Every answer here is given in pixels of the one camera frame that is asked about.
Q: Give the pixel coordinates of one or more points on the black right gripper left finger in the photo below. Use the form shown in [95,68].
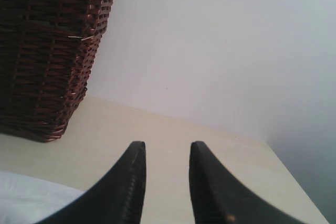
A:
[118,197]

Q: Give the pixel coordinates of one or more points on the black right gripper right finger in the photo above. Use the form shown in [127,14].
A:
[217,196]

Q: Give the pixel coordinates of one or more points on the white t-shirt with red print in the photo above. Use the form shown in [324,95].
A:
[26,199]

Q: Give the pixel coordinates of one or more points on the dark brown wicker basket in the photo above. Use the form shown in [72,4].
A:
[47,52]

